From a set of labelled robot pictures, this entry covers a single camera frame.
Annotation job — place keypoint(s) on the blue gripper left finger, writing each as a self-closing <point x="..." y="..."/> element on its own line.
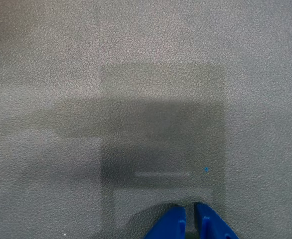
<point x="172" y="224"/>

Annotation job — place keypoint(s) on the tiny blue crumb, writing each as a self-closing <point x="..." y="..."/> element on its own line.
<point x="205" y="170"/>

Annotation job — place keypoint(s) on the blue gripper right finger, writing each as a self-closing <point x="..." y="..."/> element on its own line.
<point x="209" y="225"/>

